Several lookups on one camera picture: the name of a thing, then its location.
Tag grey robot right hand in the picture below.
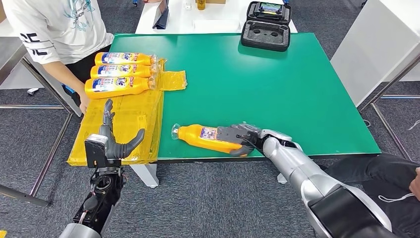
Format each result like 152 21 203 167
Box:
229 123 264 157

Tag person's right hand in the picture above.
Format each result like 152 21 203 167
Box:
78 93 91 115

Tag person's hand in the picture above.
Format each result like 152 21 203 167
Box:
409 167 420 193

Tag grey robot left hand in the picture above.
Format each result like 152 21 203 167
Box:
98 98 146 160

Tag orange detergent bottle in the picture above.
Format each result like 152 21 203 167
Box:
84 76 158 100
171 123 255 157
94 52 158 66
90 64 160 79

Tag yellow plastic-wrapped board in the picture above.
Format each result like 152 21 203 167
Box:
67 58 188 167

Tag person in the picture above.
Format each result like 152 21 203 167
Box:
324 153 420 238
1 0 114 115

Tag steel table with metal legs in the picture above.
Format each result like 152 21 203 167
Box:
0 37 74 208

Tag black foam-lined case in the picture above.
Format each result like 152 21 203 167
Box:
241 0 293 52

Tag dark tablet case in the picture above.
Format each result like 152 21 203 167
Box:
152 0 170 30

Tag handheld controller with screen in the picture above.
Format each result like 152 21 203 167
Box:
260 2 283 15

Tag white table with metal legs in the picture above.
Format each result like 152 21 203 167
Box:
330 0 420 162

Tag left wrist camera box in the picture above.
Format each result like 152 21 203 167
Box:
84 134 109 169

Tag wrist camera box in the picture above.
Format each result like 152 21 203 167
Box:
216 126 245 144
84 134 109 169

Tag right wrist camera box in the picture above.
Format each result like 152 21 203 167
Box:
216 126 245 144

